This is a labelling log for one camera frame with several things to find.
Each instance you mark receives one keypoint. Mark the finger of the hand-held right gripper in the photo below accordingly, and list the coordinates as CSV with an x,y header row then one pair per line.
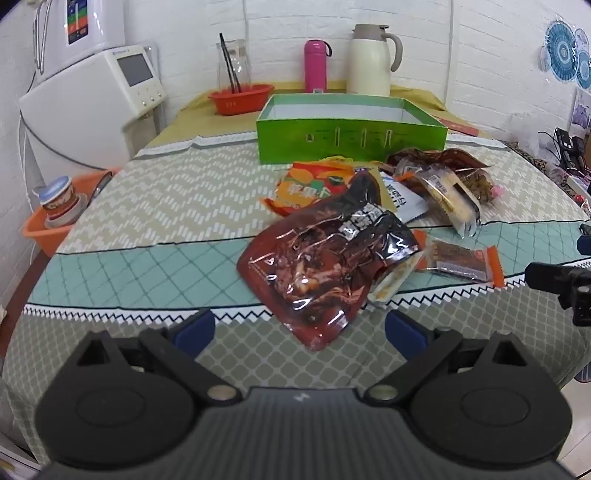
x,y
585,240
549,277

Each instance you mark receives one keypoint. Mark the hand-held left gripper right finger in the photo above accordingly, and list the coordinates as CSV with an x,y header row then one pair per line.
x,y
406,330

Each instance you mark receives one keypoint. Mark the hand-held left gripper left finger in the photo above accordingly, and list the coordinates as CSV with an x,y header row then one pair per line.
x,y
196,330

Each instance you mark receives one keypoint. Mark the clear bar packet orange ends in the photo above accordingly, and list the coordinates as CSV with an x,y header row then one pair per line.
x,y
411,180
457,258

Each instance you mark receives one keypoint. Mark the dark red snack pouch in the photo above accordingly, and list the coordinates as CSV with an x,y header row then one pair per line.
x,y
314,258

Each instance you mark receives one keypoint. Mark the clear cracker packet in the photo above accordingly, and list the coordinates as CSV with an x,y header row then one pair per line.
x,y
455,203

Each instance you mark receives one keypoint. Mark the white and blue snack packet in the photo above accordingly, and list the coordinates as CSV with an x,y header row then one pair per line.
x,y
401,203

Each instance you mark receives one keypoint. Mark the pink-edged peanut snack bag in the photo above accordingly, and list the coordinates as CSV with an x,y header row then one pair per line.
x,y
443,159

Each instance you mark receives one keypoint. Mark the orange snack packet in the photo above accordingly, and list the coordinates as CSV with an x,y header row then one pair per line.
x,y
304,184

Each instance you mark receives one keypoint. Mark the green cardboard box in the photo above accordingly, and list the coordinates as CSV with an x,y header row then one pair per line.
x,y
295,134

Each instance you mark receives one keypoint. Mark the white power strip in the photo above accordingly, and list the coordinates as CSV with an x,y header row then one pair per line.
x,y
579,184

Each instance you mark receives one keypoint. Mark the dark patterned cloth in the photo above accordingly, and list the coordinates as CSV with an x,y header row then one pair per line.
x,y
545,161

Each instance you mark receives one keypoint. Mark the black chargers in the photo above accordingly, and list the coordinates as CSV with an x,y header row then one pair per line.
x,y
570,147

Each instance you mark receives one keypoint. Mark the patterned tablecloth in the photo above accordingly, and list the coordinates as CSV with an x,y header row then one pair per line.
x,y
161,221

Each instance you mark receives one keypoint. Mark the clear plastic bag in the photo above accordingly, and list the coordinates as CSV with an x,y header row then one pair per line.
x,y
524,134

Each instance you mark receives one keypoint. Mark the small blue paper fan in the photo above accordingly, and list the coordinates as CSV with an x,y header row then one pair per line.
x,y
584,69

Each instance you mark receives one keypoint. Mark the red envelope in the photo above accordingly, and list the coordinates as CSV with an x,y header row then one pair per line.
x,y
457,125

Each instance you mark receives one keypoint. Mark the orange plastic basin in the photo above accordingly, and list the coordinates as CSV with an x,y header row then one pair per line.
x,y
39,233

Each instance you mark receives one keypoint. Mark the instant noodle cup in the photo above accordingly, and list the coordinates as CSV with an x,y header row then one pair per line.
x,y
57,203

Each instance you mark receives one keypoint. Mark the large blue paper fan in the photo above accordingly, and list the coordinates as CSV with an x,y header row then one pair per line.
x,y
561,48

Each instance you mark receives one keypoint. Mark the red plastic basket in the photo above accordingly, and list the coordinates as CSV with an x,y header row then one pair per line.
x,y
240,104

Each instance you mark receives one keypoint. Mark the white appliance with screen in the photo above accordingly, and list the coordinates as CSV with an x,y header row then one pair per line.
x,y
87,101

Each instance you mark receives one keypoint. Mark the cream thermal jug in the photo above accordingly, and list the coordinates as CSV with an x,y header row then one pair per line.
x,y
367,64

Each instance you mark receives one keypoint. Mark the glass carafe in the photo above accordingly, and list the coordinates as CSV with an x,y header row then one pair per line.
x,y
242,64

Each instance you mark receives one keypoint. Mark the pink thermos bottle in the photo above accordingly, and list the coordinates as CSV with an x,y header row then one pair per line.
x,y
316,69

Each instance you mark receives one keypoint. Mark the white water purifier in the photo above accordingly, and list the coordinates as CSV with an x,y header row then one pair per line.
x,y
101,23

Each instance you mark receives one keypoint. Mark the wall photo prints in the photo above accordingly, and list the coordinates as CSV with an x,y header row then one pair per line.
x,y
581,113

